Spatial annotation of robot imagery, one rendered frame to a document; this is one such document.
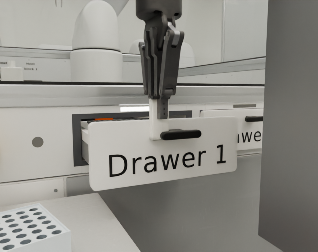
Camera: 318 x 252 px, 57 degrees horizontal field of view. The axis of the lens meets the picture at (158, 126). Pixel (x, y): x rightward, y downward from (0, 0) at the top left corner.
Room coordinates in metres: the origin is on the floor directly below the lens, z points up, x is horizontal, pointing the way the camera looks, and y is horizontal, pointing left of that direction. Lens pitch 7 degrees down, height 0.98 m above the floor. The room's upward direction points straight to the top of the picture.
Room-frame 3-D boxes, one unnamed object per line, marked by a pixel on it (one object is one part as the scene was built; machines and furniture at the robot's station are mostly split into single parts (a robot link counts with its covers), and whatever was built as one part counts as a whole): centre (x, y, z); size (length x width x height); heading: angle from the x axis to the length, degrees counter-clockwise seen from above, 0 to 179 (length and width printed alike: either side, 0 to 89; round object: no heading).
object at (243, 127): (0.79, -0.24, 0.87); 0.29 x 0.02 x 0.11; 115
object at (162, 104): (0.47, -0.01, 0.96); 0.03 x 0.01 x 0.05; 25
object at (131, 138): (0.52, -0.02, 0.87); 0.29 x 0.02 x 0.11; 115
